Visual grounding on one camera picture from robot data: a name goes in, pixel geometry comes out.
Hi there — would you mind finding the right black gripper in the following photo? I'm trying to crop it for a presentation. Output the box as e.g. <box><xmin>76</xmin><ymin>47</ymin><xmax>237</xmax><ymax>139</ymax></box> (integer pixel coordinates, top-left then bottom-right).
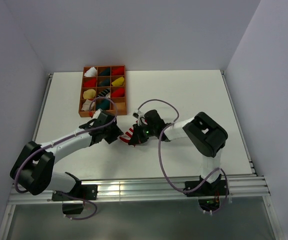
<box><xmin>130</xmin><ymin>122</ymin><xmax>157</xmax><ymax>145</ymax></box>

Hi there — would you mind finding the red white striped santa sock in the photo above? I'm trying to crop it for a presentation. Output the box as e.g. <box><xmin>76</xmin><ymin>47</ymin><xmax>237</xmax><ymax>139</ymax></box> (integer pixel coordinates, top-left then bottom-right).
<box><xmin>118</xmin><ymin>119</ymin><xmax>150</xmax><ymax>145</ymax></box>

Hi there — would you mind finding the dark green reindeer sock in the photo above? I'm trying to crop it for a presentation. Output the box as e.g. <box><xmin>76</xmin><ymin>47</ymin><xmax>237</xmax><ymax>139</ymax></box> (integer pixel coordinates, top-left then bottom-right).
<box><xmin>95</xmin><ymin>98</ymin><xmax>111</xmax><ymax>111</ymax></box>

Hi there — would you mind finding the beige red sock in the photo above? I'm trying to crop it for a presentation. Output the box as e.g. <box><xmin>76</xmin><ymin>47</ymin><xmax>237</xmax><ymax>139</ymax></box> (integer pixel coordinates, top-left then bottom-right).
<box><xmin>81</xmin><ymin>99</ymin><xmax>96</xmax><ymax>112</ymax></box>

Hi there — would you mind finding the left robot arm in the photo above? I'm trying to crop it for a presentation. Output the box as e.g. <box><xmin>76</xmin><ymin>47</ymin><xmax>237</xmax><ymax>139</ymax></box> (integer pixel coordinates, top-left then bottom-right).
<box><xmin>10</xmin><ymin>109</ymin><xmax>123</xmax><ymax>200</ymax></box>

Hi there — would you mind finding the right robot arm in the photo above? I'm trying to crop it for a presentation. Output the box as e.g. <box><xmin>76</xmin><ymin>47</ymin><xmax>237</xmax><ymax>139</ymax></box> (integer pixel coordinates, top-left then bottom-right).
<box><xmin>126</xmin><ymin>109</ymin><xmax>228</xmax><ymax>195</ymax></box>

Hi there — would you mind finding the black white striped rolled sock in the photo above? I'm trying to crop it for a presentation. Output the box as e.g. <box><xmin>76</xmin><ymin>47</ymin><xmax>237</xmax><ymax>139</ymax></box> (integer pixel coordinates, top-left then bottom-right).
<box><xmin>97</xmin><ymin>88</ymin><xmax>111</xmax><ymax>98</ymax></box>

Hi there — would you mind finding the red rolled sock lower right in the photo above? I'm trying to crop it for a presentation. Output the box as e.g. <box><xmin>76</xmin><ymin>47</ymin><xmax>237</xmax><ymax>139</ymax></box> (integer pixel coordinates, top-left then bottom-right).
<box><xmin>110</xmin><ymin>88</ymin><xmax>125</xmax><ymax>98</ymax></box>

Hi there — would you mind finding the red rolled sock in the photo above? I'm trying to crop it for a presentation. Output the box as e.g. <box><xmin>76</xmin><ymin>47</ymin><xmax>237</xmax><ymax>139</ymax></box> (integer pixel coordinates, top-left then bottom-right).
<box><xmin>83</xmin><ymin>77</ymin><xmax>97</xmax><ymax>88</ymax></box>
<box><xmin>111</xmin><ymin>66</ymin><xmax>125</xmax><ymax>76</ymax></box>
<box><xmin>110</xmin><ymin>88</ymin><xmax>125</xmax><ymax>98</ymax></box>

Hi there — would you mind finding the mustard rolled sock left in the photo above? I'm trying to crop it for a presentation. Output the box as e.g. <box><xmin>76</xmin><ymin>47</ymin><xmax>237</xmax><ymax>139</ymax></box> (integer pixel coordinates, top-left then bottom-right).
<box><xmin>82</xmin><ymin>89</ymin><xmax>96</xmax><ymax>100</ymax></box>

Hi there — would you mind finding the wooden compartment organizer tray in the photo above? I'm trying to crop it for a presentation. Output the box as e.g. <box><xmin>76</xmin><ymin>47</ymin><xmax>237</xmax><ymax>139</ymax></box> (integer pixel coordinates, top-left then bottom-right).
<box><xmin>78</xmin><ymin>65</ymin><xmax>128</xmax><ymax>117</ymax></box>

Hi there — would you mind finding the dark teal rolled sock middle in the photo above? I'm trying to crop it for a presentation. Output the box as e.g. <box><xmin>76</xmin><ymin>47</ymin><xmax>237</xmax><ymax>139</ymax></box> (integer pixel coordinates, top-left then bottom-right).
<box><xmin>97</xmin><ymin>78</ymin><xmax>111</xmax><ymax>87</ymax></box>

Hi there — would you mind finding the dark teal rolled sock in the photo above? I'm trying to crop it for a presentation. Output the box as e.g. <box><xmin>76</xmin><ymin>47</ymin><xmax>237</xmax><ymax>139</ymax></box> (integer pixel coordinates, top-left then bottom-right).
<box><xmin>97</xmin><ymin>78</ymin><xmax>111</xmax><ymax>87</ymax></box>
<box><xmin>98</xmin><ymin>67</ymin><xmax>111</xmax><ymax>77</ymax></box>

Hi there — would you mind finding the yellow rolled sock right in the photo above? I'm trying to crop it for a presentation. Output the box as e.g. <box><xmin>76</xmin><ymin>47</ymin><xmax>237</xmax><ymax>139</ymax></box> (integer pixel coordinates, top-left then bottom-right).
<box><xmin>111</xmin><ymin>76</ymin><xmax>125</xmax><ymax>87</ymax></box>

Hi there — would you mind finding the red rolled sock left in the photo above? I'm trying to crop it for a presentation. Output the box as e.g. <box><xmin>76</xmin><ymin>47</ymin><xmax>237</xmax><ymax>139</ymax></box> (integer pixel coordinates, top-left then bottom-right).
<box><xmin>83</xmin><ymin>77</ymin><xmax>97</xmax><ymax>88</ymax></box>

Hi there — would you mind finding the dark teal rolled sock top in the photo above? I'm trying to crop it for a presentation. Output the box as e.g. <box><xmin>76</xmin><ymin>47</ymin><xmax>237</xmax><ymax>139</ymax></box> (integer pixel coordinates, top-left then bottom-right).
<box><xmin>98</xmin><ymin>67</ymin><xmax>111</xmax><ymax>77</ymax></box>

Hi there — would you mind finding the red rolled sock top right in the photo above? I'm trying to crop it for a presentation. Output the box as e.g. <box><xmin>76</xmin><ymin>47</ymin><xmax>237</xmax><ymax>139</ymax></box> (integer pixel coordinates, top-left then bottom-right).
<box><xmin>111</xmin><ymin>66</ymin><xmax>125</xmax><ymax>76</ymax></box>

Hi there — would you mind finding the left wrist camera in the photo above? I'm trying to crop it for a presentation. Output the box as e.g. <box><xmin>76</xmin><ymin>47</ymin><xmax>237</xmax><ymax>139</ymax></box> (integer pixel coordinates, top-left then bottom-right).
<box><xmin>91</xmin><ymin>109</ymin><xmax>103</xmax><ymax>119</ymax></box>

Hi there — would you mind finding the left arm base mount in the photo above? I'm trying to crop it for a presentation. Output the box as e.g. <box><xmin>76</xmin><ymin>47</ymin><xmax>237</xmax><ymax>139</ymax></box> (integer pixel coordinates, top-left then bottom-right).
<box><xmin>51</xmin><ymin>184</ymin><xmax>98</xmax><ymax>220</ymax></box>

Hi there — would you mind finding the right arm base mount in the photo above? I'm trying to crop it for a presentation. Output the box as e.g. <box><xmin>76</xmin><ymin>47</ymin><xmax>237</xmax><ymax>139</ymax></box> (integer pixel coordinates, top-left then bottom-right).
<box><xmin>185</xmin><ymin>175</ymin><xmax>230</xmax><ymax>212</ymax></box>

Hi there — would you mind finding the aluminium frame rail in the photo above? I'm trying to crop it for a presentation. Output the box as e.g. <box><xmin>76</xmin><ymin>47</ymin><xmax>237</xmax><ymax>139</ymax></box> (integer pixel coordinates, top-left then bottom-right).
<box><xmin>7</xmin><ymin>174</ymin><xmax>271</xmax><ymax>205</ymax></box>

